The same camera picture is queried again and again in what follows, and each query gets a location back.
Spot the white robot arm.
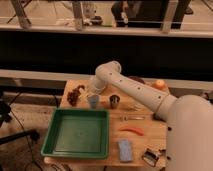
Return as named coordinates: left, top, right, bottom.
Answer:
left=89, top=61, right=213, bottom=171

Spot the small metal cup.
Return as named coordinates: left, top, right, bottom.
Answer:
left=109, top=95, right=120, bottom=109

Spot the blue plastic cup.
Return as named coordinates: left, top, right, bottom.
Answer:
left=87, top=94, right=99, bottom=109

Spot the clear plastic cup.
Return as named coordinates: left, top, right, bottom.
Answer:
left=134, top=102, right=144, bottom=111

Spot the red bowl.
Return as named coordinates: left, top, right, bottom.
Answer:
left=99, top=85, right=108, bottom=94

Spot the purple bowl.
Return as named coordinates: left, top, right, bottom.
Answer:
left=129, top=76, right=145, bottom=84

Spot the bunch of red grapes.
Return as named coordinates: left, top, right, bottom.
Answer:
left=67, top=85, right=85, bottom=106

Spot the silver spoon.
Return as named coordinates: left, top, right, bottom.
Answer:
left=120, top=116, right=145, bottom=121

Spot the orange fruit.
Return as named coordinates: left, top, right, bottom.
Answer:
left=152, top=79, right=166, bottom=90

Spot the orange carrot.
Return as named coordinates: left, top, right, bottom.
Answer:
left=119, top=127, right=144, bottom=136

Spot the green plastic tray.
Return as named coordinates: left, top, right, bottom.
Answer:
left=41, top=108, right=109, bottom=160

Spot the blue sponge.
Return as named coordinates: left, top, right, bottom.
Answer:
left=118, top=139, right=133, bottom=162

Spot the metal clip tool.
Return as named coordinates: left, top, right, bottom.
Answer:
left=142, top=148, right=159, bottom=167

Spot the black stand left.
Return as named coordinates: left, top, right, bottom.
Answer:
left=0, top=95, right=40, bottom=145

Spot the black handled utensil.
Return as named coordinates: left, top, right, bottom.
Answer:
left=159, top=149, right=166, bottom=155

